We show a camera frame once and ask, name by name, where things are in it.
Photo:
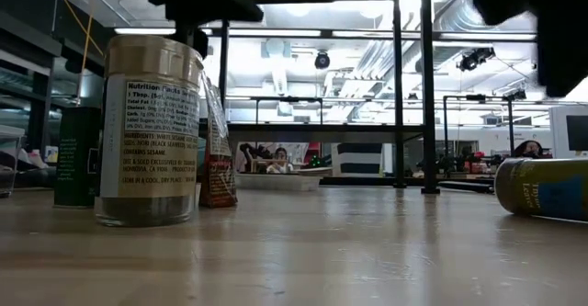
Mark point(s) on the dark storage rack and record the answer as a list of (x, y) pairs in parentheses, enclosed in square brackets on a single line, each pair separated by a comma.
[(41, 113)]

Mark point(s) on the white shallow tray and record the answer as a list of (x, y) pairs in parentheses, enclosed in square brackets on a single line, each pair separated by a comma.
[(275, 182)]

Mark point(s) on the ceiling light strip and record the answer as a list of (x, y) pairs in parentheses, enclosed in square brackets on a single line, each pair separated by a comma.
[(144, 30)]

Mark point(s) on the tan-lid sesame seasoning jar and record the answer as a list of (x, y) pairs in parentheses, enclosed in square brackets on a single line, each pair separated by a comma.
[(151, 159)]

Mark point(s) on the dark wood metal shelf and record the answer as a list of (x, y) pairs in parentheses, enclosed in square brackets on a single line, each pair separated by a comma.
[(429, 113)]

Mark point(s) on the round black ceiling lamp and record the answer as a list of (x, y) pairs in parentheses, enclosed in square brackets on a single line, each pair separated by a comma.
[(322, 60)]

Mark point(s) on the taco mix seasoning packet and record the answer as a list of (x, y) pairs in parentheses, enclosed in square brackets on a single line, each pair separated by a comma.
[(220, 177)]

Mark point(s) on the green spice tin black lid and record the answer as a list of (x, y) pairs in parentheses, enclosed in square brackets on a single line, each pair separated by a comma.
[(75, 159)]

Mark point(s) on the black-lid thyme spice jar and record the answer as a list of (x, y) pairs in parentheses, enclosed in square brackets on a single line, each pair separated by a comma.
[(542, 191)]

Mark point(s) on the black metal table frame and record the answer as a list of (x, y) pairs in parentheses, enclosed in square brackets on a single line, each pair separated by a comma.
[(367, 182)]

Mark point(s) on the person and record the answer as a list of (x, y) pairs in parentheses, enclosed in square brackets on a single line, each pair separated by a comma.
[(528, 149), (280, 154)]

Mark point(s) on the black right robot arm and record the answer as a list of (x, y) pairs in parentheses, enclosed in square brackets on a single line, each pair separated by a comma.
[(565, 44)]

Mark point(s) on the white framed monitor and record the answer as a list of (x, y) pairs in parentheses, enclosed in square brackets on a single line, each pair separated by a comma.
[(576, 133)]

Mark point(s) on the black ceiling fixture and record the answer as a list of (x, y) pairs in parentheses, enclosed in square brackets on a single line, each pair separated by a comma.
[(473, 59)]

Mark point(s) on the black pipe rig frame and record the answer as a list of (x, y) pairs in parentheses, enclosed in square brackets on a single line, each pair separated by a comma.
[(510, 127)]

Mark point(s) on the white navy striped box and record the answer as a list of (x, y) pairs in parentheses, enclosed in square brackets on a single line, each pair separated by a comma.
[(356, 168)]

